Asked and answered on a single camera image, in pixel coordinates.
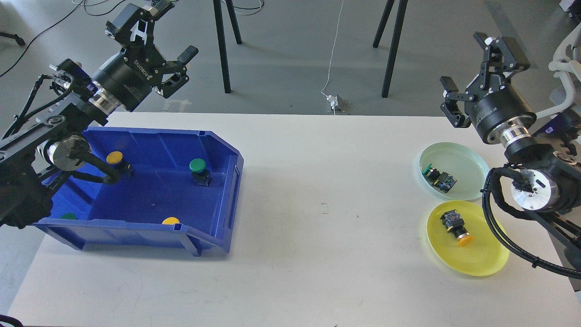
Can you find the white chair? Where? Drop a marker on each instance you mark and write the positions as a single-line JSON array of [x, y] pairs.
[[565, 65]]

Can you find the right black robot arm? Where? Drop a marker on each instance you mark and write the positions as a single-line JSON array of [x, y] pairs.
[[541, 180]]

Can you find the white plug adapter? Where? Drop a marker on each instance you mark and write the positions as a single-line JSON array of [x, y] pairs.
[[337, 105]]

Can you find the light green plate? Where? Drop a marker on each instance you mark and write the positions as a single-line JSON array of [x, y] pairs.
[[461, 163]]

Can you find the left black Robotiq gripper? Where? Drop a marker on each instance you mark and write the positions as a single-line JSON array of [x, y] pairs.
[[131, 74]]

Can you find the yellow plate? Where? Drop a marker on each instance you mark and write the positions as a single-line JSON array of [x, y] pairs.
[[483, 257]]

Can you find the yellow button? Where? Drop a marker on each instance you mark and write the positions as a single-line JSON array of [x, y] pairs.
[[171, 221], [117, 160], [455, 225]]

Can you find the black tripod legs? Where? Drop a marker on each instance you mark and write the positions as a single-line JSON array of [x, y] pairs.
[[221, 38], [395, 41]]

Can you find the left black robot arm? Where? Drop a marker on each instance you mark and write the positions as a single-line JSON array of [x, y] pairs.
[[45, 147]]

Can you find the right black tripod legs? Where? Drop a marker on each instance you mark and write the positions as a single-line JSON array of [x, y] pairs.
[[395, 41]]

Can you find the blue plastic bin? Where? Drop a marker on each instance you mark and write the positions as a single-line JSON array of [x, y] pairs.
[[130, 212]]

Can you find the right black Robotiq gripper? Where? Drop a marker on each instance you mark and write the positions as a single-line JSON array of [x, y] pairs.
[[502, 116]]

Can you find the yellow button front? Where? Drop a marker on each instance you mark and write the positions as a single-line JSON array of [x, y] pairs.
[[171, 221]]

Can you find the left black tripod legs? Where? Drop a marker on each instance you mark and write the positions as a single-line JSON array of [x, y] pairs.
[[221, 38]]

